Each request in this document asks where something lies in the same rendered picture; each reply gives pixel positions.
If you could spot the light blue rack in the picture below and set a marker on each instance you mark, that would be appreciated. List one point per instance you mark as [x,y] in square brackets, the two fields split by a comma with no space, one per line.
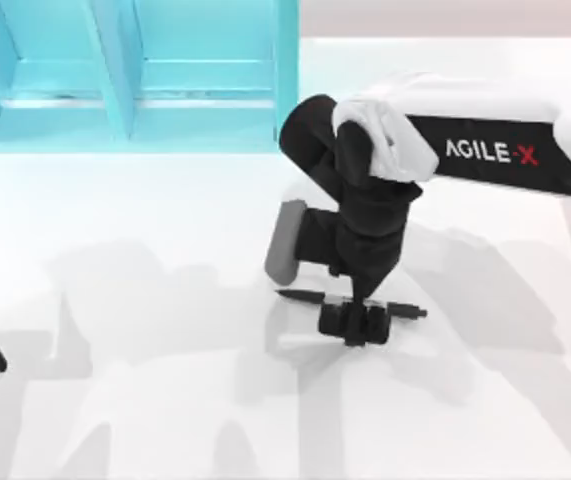
[115,75]

